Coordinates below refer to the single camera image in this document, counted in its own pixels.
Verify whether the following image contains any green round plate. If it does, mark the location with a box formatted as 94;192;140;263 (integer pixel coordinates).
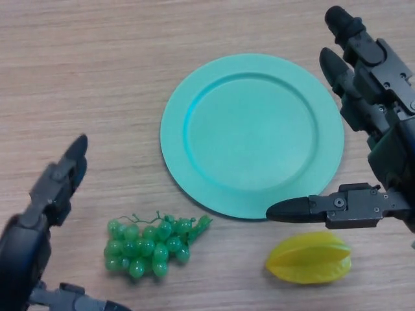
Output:
160;53;345;222

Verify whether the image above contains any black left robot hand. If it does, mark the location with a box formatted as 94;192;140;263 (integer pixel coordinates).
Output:
0;134;132;311

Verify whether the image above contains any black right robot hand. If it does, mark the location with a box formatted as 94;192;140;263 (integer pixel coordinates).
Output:
265;5;415;235

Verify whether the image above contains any green grapes bunch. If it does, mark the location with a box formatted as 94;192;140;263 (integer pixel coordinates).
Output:
103;210;214;279

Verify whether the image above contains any yellow starfruit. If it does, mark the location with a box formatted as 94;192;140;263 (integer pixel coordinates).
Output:
265;231;353;285

